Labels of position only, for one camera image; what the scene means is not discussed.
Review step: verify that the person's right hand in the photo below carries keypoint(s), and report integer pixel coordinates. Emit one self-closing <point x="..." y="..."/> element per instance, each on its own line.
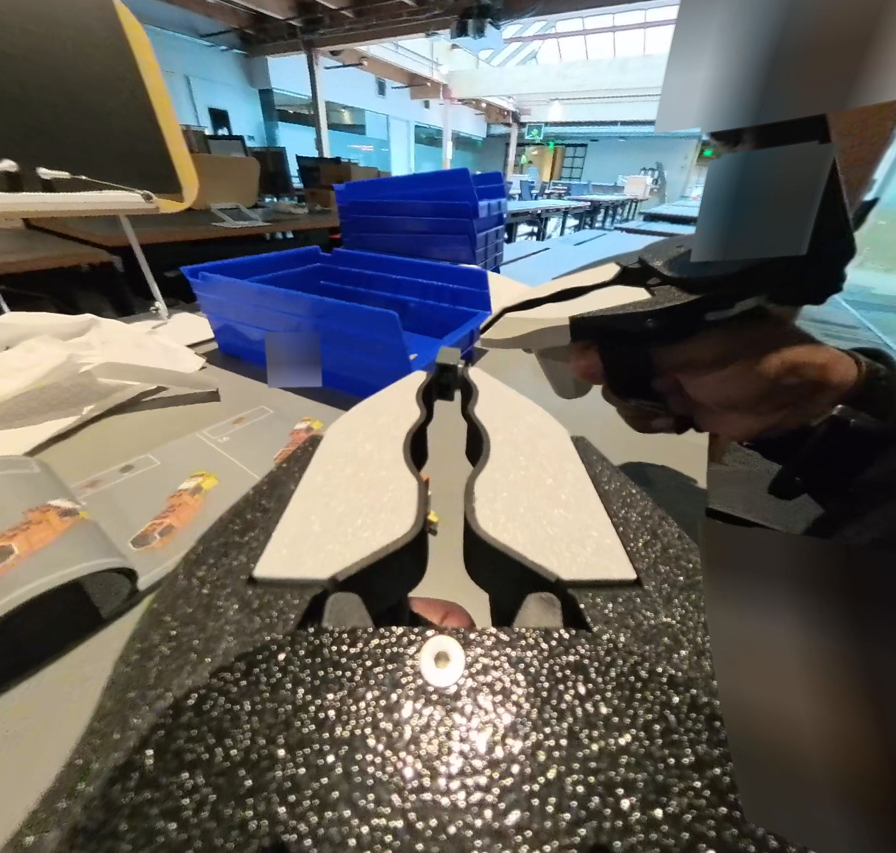
<point x="756" y="377"/>

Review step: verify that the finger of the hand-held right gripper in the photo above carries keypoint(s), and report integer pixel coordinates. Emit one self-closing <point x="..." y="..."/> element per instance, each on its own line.
<point x="546" y="324"/>
<point x="546" y="286"/>

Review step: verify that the crumpled white paper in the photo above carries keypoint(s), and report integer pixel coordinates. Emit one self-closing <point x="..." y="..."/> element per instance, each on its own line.
<point x="91" y="342"/>

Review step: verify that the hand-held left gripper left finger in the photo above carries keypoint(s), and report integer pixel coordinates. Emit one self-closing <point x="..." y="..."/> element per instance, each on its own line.
<point x="350" y="489"/>

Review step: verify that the black computer monitor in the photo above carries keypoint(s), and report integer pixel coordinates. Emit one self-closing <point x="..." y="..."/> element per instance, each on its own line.
<point x="273" y="170"/>

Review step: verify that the stack of blue bins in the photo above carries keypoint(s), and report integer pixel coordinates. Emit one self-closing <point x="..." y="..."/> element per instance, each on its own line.
<point x="420" y="216"/>

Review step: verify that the small dark grey toy brick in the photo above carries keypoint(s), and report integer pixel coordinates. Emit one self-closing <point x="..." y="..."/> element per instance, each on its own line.
<point x="448" y="370"/>

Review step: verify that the grey cardboard sheet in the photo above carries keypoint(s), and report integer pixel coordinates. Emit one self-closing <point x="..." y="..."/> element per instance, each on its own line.
<point x="161" y="377"/>

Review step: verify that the blue plastic bin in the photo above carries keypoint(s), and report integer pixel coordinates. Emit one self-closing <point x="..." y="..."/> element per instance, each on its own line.
<point x="336" y="321"/>

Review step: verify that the row of background tables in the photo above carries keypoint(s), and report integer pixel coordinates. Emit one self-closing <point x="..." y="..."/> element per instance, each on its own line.
<point x="602" y="205"/>

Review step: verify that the person's right forearm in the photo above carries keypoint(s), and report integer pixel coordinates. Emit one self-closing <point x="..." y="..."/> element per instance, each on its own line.
<point x="805" y="475"/>

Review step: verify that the green exit sign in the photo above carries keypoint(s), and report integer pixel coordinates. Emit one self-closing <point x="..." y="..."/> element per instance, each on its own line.
<point x="536" y="133"/>

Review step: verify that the wood-edged side table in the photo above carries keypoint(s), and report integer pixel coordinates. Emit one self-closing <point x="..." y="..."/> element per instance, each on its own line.
<point x="140" y="230"/>

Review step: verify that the dark panel with yellow rim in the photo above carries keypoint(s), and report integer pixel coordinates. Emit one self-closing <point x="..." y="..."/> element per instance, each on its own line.
<point x="70" y="82"/>

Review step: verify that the person's left hand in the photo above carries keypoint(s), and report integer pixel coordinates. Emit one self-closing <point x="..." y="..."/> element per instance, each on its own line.
<point x="441" y="613"/>

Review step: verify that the orange toy brick model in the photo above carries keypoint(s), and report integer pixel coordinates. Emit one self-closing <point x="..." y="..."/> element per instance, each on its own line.
<point x="432" y="521"/>

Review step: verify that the black ceiling fixture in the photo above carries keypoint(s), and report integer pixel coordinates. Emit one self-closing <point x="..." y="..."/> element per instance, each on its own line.
<point x="479" y="16"/>

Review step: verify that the grey instruction booklet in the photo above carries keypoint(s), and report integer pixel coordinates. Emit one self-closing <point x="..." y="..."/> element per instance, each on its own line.
<point x="175" y="461"/>

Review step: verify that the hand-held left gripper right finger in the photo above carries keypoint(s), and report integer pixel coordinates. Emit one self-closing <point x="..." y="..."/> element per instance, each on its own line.
<point x="539" y="496"/>

